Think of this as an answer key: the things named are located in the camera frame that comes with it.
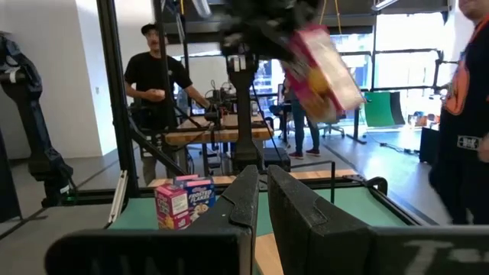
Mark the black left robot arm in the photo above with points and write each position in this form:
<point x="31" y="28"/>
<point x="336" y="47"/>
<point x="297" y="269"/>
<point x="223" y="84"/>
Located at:
<point x="244" y="114"/>

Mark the black case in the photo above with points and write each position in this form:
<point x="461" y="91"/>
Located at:
<point x="277" y="158"/>

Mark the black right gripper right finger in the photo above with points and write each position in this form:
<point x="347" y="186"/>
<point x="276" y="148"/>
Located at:
<point x="324" y="248"/>

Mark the black fabric-covered machine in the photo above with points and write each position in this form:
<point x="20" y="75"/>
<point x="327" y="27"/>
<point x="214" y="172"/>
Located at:
<point x="26" y="114"/>

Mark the person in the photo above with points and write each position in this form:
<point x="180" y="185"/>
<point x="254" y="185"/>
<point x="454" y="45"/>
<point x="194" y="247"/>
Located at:
<point x="466" y="133"/>
<point x="300" y="126"/>
<point x="153" y="76"/>

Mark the green panel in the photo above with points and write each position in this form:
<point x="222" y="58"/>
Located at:
<point x="378" y="109"/>

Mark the green table mat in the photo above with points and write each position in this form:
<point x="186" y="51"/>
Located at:
<point x="363" y="206"/>

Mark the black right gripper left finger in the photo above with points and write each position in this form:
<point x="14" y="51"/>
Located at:
<point x="229" y="248"/>

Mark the wooden workbench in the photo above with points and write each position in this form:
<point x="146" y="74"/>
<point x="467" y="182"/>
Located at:
<point x="229" y="134"/>

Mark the pink cereal box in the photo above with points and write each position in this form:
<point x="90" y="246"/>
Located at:
<point x="328" y="76"/>
<point x="172" y="206"/>

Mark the office chair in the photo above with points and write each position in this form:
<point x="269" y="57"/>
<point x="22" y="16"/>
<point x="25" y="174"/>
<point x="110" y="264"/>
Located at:
<point x="332" y="128"/>

